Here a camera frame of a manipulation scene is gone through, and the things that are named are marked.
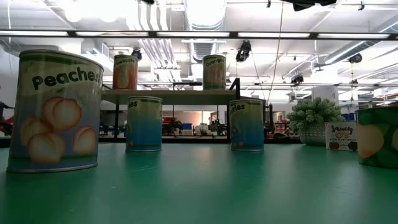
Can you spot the Oranges label tin can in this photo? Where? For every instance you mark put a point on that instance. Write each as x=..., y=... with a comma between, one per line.
x=214, y=73

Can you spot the Cherries label tin can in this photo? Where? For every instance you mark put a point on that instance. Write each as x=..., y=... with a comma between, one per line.
x=247, y=127
x=144, y=127

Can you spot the Pineapple label tin can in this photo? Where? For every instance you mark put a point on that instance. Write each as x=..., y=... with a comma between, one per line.
x=125, y=73

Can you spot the Peaches label tin can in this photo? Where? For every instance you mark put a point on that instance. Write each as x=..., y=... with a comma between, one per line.
x=56, y=118

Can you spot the small saucy meatballs tin can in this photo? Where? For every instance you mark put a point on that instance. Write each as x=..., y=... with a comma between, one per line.
x=340, y=137

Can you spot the green sliced peaches tin can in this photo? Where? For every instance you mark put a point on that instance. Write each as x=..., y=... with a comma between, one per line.
x=379, y=137

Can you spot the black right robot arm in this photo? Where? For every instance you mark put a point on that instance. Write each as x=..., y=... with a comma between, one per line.
x=314, y=3

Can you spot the wooden shelf with black legs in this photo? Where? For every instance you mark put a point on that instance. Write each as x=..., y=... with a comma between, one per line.
x=174, y=96

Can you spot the black hanging ceiling fixture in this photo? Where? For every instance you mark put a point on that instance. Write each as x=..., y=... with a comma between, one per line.
x=136, y=53
x=355, y=58
x=243, y=51

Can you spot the green table mat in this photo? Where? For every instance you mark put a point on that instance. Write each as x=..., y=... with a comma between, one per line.
x=199, y=193

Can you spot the small green potted plant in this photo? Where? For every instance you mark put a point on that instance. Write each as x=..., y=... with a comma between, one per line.
x=311, y=118

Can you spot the person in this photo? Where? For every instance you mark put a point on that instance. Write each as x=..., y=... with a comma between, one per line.
x=4, y=119

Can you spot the black aluminium table frame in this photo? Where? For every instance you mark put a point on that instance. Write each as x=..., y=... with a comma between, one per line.
x=192, y=140

